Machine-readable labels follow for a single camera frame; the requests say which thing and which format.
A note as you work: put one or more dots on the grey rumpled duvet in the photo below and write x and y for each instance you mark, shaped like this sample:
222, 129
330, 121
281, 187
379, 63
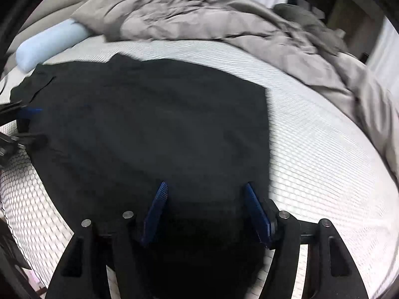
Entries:
249, 31

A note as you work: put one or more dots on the light blue pillow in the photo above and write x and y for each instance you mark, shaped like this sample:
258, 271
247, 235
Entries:
46, 45

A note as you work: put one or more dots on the beige padded headboard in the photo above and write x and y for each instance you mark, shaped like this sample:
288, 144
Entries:
40, 9

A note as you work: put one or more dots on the dark grey cloth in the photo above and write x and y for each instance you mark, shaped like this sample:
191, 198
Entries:
302, 15

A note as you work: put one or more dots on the white quilted mattress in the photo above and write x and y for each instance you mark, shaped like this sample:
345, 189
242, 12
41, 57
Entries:
318, 162

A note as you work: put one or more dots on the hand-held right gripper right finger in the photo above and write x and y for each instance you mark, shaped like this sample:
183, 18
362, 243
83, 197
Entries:
257, 215

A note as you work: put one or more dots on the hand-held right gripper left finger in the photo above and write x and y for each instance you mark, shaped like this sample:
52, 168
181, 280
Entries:
156, 211

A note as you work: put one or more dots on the black shirt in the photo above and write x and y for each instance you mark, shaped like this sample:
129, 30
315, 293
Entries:
149, 130

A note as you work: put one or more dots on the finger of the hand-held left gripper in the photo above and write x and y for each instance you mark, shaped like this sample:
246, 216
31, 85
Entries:
31, 139
28, 112

